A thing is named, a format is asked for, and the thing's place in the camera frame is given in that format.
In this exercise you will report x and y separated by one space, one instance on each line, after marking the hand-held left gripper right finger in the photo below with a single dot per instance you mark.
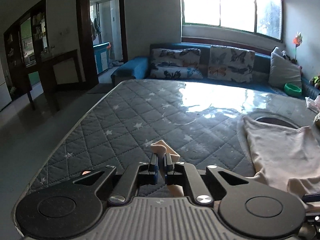
167 171

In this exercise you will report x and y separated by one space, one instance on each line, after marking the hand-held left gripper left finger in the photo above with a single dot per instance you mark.
155 171

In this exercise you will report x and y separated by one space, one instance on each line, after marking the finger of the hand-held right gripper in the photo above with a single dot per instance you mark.
312 198

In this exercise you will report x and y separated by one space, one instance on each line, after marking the beige garment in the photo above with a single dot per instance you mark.
275 155

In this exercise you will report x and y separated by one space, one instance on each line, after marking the hanging clothes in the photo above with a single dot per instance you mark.
96 28

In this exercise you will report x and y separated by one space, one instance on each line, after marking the round black induction cooker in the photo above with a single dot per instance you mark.
272 121

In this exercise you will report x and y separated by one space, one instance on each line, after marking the pink plastic bag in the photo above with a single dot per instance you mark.
313 105

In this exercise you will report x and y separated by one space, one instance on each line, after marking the blue sofa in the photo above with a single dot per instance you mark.
135 67

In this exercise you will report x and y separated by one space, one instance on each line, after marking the wide butterfly print pillow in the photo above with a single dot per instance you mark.
175 63

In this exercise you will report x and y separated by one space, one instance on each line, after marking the green plastic bowl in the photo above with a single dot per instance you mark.
293 89

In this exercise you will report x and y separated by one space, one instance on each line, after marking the green plush toy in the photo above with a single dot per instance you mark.
316 80

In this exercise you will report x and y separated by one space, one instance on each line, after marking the square butterfly print pillow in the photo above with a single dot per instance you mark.
231 63

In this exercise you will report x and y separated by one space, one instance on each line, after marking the blue white cabinet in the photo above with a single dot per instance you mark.
101 57

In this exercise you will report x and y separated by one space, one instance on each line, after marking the dark wooden side cabinet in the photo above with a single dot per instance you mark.
62 80

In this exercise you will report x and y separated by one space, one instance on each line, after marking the plain grey pillow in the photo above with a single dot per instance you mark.
283 70

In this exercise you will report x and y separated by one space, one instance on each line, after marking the white black plush toy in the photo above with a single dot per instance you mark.
288 56

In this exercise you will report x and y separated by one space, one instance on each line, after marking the colourful pinwheel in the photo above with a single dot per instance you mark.
297 41

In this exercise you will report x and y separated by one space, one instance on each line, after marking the window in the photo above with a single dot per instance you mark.
220 5

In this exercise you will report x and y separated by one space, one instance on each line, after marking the dark wooden shelving unit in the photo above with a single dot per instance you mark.
37 37

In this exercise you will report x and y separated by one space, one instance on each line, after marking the dark wooden door frame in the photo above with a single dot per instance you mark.
83 42

